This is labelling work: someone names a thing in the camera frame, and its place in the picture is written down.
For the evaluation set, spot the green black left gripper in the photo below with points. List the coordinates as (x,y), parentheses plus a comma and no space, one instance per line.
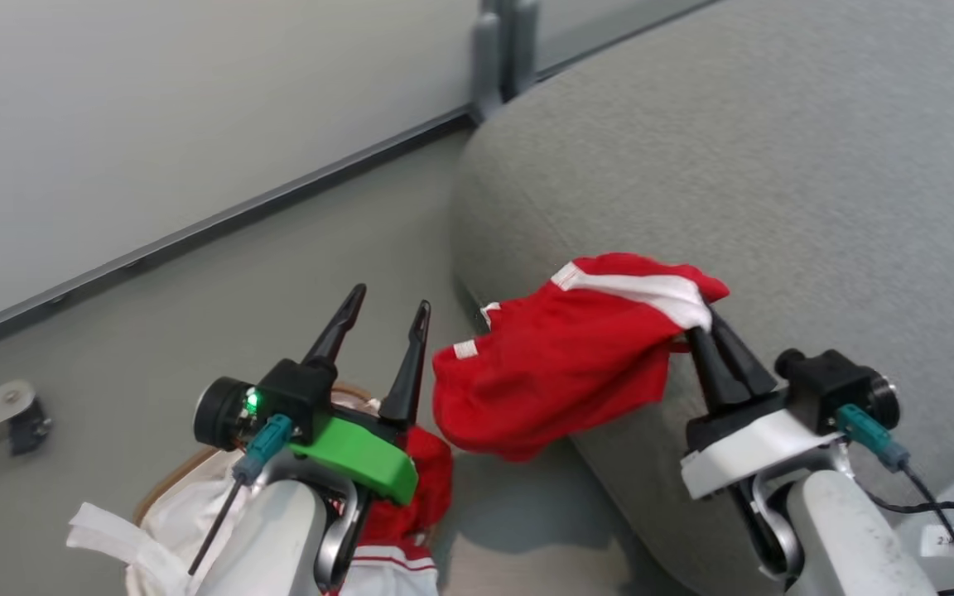
(357,455)

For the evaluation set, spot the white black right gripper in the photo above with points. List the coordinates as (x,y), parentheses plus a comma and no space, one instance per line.
(750,455)

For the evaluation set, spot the red garment with white band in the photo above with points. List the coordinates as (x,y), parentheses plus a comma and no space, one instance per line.
(564,356)

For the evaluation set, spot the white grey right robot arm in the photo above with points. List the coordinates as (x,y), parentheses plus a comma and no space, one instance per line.
(850,538)

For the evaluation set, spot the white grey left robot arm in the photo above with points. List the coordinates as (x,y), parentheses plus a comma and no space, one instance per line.
(278,538)

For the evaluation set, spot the white basket liner cloth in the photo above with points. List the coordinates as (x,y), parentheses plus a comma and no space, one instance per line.
(171,530)

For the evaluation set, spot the red white striped garment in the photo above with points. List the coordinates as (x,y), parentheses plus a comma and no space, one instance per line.
(419,488)

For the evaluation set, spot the grey fabric sofa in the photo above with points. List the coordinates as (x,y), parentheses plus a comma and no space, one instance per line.
(734,165)

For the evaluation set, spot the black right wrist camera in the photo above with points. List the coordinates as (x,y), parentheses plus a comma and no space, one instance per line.
(829,385)

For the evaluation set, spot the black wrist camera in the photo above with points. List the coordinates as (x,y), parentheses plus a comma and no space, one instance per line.
(220,412)
(829,385)

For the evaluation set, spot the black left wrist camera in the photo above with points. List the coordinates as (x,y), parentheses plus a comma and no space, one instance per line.
(220,412)

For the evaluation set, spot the dark wall base rail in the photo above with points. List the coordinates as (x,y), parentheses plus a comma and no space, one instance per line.
(195,228)

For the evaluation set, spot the grey partition post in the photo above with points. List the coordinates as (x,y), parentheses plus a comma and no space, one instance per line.
(503,54)

